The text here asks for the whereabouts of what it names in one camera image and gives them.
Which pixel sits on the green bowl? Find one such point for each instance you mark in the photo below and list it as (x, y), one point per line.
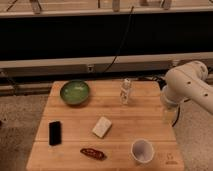
(75, 92)

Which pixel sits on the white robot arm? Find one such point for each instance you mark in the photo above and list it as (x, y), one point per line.
(186, 81)

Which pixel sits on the wooden table board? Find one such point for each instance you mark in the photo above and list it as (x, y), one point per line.
(141, 118)

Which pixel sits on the white paper cup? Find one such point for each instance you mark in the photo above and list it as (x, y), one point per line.
(142, 151)

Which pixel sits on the black rectangular block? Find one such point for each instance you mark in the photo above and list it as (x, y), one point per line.
(55, 133)

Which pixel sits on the clear plastic bottle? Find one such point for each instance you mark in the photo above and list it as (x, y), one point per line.
(125, 91)

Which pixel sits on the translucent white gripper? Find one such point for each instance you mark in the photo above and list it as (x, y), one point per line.
(169, 114)

